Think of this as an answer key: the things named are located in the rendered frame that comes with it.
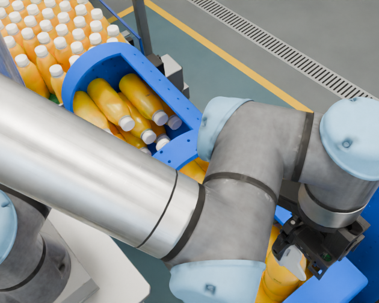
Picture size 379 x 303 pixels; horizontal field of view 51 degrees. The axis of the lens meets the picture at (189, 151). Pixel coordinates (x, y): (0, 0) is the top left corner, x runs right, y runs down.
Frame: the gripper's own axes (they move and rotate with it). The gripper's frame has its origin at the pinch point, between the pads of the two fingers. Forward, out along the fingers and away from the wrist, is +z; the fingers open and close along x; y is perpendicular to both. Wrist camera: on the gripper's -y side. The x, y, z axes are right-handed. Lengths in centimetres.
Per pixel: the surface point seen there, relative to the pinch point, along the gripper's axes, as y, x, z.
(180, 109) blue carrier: -43.4, 7.3, 8.6
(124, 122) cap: -56, -3, 17
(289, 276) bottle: 2.5, -2.0, 3.9
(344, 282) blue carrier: 8.5, 6.6, 8.3
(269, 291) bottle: 0.8, -3.3, 14.7
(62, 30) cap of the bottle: -109, 2, 22
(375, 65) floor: -86, 191, 130
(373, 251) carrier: 5, 44, 60
